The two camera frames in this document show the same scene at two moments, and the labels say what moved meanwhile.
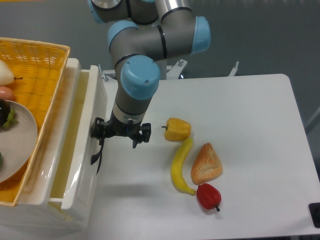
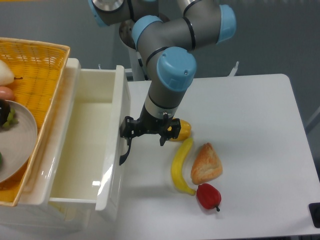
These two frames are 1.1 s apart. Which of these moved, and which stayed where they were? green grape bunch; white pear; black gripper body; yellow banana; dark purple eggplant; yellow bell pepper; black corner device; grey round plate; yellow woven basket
Moved: black gripper body
Stayed: yellow banana; black corner device; green grape bunch; dark purple eggplant; yellow bell pepper; white pear; grey round plate; yellow woven basket
